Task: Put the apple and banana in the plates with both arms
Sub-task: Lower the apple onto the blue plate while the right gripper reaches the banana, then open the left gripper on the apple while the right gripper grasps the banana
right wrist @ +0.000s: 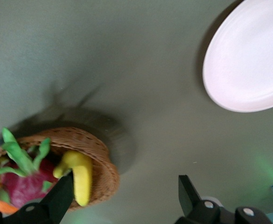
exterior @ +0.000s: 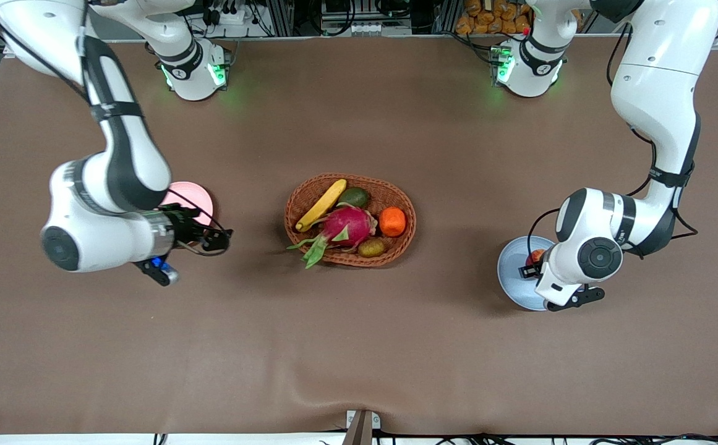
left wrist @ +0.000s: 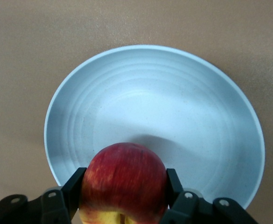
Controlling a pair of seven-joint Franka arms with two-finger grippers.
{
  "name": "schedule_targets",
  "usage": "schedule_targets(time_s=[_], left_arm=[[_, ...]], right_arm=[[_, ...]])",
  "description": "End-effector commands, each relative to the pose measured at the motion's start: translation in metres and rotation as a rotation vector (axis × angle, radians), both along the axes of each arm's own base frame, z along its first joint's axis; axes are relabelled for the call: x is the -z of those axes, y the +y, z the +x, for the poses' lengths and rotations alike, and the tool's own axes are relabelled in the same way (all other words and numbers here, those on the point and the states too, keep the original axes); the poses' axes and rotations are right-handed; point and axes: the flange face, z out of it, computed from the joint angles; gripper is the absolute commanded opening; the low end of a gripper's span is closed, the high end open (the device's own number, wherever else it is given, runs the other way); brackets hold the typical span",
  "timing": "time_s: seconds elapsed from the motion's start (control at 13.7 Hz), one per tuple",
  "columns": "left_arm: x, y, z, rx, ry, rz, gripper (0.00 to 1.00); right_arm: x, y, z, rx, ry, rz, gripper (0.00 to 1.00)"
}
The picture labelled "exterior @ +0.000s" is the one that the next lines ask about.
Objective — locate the metal table clamp bracket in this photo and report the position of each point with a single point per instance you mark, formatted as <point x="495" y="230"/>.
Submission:
<point x="362" y="429"/>

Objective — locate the orange snack packets pile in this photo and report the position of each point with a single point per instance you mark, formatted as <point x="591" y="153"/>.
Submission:
<point x="488" y="18"/>

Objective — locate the yellow banana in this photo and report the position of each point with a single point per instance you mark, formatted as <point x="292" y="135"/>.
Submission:
<point x="321" y="205"/>

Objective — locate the orange mandarin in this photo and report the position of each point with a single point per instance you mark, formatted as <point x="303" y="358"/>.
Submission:
<point x="393" y="222"/>

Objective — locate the black electronics rack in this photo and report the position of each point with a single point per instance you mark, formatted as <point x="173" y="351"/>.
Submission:
<point x="365" y="15"/>

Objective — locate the pink round plate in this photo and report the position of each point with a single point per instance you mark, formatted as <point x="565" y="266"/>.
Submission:
<point x="201" y="198"/>

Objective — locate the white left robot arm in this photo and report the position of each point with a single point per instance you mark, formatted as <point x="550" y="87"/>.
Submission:
<point x="662" y="80"/>

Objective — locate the green avocado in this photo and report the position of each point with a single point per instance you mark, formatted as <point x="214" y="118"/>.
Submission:
<point x="354" y="198"/>

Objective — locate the brown table cover mat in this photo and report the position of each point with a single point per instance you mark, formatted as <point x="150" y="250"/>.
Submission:
<point x="358" y="346"/>

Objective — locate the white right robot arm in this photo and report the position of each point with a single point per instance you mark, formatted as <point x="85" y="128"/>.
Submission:
<point x="111" y="210"/>

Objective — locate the white power strip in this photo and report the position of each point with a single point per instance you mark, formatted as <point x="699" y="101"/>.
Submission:
<point x="232" y="16"/>

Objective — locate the pink dragon fruit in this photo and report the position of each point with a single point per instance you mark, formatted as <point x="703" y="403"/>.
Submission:
<point x="346" y="225"/>

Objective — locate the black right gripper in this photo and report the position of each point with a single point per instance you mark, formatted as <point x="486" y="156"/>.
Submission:
<point x="183" y="229"/>

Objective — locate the red yellow apple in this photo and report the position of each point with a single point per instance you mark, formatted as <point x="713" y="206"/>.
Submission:
<point x="535" y="256"/>

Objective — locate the brown wicker basket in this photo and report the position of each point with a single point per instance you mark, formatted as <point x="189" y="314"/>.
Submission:
<point x="389" y="190"/>

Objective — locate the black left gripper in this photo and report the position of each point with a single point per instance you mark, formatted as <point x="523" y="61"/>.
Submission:
<point x="532" y="270"/>

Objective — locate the light blue round plate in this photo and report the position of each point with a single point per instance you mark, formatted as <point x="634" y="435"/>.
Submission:
<point x="513" y="278"/>

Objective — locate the brown green kiwi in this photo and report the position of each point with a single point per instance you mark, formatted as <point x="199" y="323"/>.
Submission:
<point x="371" y="248"/>

